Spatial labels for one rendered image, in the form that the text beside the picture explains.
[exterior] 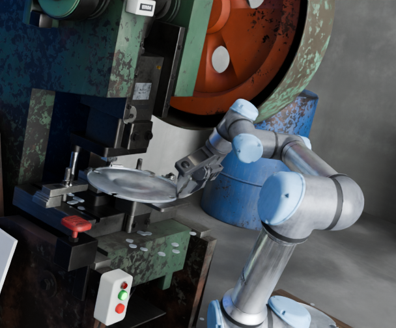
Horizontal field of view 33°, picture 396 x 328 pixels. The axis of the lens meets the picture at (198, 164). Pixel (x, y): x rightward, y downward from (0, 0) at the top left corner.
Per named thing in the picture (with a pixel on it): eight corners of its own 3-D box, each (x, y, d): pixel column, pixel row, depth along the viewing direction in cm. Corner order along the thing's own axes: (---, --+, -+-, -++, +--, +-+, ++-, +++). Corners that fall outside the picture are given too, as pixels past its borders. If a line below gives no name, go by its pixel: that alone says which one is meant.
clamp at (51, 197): (88, 200, 204) (94, 168, 201) (45, 208, 190) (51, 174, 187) (75, 193, 207) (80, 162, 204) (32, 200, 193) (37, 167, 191)
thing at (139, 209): (182, 241, 203) (192, 200, 199) (153, 250, 192) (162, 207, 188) (124, 211, 216) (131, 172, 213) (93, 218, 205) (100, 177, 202)
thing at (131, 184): (114, 163, 221) (114, 161, 220) (193, 189, 212) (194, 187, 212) (68, 181, 194) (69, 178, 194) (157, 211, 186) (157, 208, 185)
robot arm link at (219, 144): (228, 144, 185) (210, 125, 188) (219, 156, 187) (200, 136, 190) (241, 142, 191) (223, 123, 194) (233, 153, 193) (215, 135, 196)
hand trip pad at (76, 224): (89, 250, 174) (94, 223, 172) (72, 254, 169) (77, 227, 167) (71, 239, 178) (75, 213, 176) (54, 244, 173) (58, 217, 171)
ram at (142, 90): (157, 149, 206) (176, 55, 199) (124, 153, 194) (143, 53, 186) (117, 133, 216) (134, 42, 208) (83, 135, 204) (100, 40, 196)
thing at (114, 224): (176, 217, 224) (180, 200, 222) (78, 241, 187) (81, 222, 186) (113, 186, 240) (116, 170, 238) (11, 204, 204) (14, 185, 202)
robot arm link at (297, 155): (393, 196, 142) (305, 126, 186) (348, 190, 139) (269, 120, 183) (377, 244, 146) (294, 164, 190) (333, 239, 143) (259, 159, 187)
